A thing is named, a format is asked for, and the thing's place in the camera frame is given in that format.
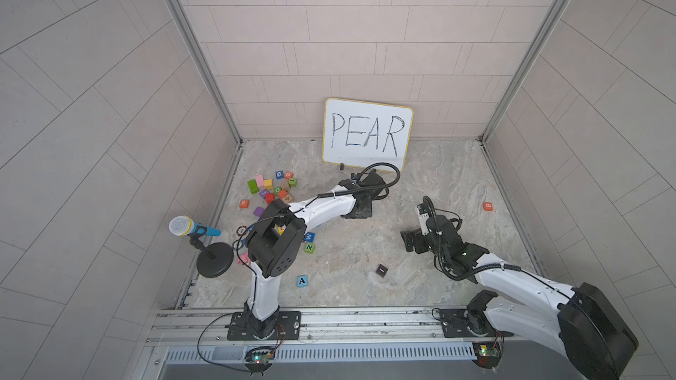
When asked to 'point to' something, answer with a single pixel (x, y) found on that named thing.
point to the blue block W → (309, 237)
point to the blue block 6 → (279, 174)
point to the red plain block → (269, 198)
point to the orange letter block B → (488, 206)
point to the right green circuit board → (488, 354)
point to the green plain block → (253, 186)
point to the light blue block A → (302, 281)
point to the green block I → (293, 182)
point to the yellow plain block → (268, 184)
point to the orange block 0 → (289, 175)
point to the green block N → (310, 248)
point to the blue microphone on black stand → (214, 260)
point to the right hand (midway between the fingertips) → (411, 230)
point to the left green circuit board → (261, 357)
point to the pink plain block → (260, 180)
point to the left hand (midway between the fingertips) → (363, 209)
